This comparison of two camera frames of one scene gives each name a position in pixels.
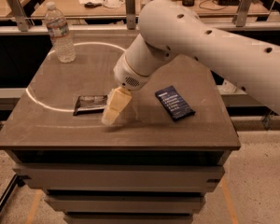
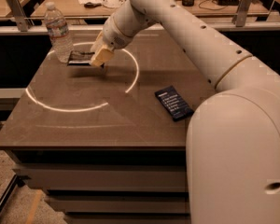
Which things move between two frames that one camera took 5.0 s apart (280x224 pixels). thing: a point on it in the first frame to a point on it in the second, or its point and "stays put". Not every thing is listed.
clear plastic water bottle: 60,34 stays put
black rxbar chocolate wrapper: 91,104 to 78,58
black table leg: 18,180 stays put
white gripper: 126,73 to 113,38
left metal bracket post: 19,10 stays put
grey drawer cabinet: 152,165 stays put
